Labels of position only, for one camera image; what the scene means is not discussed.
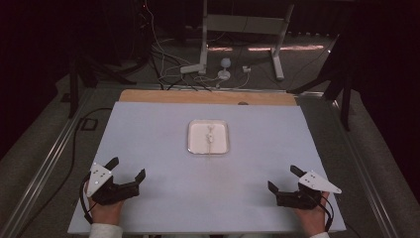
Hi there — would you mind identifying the long black floor cable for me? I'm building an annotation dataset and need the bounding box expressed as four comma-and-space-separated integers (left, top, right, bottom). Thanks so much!
16, 107, 114, 238

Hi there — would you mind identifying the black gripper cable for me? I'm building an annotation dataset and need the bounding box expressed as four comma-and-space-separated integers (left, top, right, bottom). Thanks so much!
78, 173, 100, 225
306, 191, 335, 233

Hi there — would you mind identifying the metal floor rail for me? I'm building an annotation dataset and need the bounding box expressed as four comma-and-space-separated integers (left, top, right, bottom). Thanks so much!
0, 88, 97, 238
296, 91, 401, 238

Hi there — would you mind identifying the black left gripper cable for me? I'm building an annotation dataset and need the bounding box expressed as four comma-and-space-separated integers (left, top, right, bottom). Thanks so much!
78, 173, 100, 225

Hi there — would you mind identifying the black square floor frame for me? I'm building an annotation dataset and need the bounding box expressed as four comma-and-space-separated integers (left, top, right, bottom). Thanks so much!
79, 118, 99, 132

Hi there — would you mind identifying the person's right hand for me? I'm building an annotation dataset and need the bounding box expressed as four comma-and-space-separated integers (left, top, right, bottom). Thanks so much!
294, 191, 331, 238

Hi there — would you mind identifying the white round-headed device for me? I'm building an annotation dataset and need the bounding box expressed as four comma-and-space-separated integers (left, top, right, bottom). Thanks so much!
217, 58, 232, 81

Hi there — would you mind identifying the long white cable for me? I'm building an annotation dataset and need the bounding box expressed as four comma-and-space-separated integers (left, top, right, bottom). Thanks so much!
143, 0, 200, 67

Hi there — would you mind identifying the black tripod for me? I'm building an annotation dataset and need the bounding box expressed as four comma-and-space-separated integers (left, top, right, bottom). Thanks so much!
286, 33, 353, 132
67, 54, 138, 119

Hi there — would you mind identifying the white square tray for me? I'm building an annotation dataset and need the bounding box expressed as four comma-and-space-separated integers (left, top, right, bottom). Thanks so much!
186, 119, 231, 156

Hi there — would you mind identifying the white power strip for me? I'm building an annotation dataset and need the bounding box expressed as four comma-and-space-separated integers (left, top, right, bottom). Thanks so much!
179, 63, 206, 74

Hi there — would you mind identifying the black cable bundle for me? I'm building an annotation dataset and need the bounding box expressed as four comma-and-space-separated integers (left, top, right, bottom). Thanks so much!
149, 49, 213, 92

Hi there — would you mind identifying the white metal stand frame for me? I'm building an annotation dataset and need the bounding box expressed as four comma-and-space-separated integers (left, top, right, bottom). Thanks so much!
198, 0, 295, 81

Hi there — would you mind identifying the pale blue table mat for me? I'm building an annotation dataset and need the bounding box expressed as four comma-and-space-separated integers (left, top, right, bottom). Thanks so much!
67, 100, 347, 236

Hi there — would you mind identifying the person's left hand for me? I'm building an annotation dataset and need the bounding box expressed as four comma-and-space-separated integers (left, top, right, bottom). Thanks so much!
84, 182, 126, 226

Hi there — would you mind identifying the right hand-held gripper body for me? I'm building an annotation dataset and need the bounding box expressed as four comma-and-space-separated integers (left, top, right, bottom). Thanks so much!
276, 170, 343, 210

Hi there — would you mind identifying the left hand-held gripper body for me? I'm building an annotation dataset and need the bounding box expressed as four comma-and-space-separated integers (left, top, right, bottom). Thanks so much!
86, 162, 141, 206

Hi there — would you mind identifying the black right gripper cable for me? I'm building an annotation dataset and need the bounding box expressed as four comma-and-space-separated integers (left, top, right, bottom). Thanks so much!
306, 191, 335, 233

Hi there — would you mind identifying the thin white cable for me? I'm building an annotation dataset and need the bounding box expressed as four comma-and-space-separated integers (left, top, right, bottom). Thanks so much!
215, 70, 252, 89

